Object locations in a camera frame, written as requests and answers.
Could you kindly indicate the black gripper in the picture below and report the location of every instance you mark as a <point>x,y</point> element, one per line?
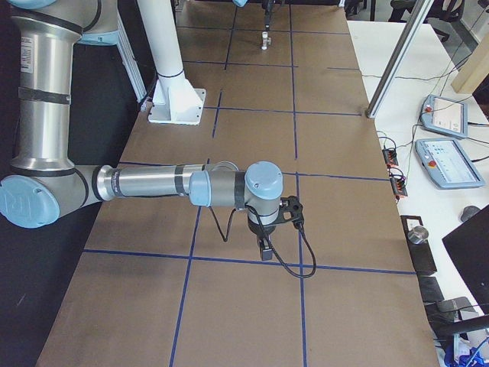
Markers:
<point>260,231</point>

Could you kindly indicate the silver metal cylinder weight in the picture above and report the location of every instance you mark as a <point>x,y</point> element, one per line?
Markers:
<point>417,235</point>

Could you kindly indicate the far teach pendant tablet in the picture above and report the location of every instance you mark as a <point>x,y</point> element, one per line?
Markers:
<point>445,116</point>

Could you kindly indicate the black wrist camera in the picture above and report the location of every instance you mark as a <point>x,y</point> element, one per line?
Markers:
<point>290,210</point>

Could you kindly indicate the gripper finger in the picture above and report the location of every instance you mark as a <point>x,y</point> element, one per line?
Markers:
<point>267,6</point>

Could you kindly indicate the near teach pendant tablet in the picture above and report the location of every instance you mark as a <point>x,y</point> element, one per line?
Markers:
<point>447,164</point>

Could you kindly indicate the white mounting column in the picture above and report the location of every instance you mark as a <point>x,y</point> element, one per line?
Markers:
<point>175,100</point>

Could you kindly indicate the teach pendant tablet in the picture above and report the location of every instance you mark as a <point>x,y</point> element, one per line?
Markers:
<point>447,164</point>
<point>445,116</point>

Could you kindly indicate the white PPR valve fitting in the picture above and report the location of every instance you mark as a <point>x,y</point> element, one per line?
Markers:
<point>266,40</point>

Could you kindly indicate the aluminium frame post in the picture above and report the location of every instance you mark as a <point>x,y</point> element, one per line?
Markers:
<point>419,13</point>

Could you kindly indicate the orange black connector block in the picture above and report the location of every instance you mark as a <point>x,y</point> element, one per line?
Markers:
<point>390,157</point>

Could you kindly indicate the black monitor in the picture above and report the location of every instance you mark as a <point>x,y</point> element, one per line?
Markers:
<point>467,246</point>

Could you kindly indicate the black computer mouse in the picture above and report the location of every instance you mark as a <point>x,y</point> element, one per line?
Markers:
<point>468,212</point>

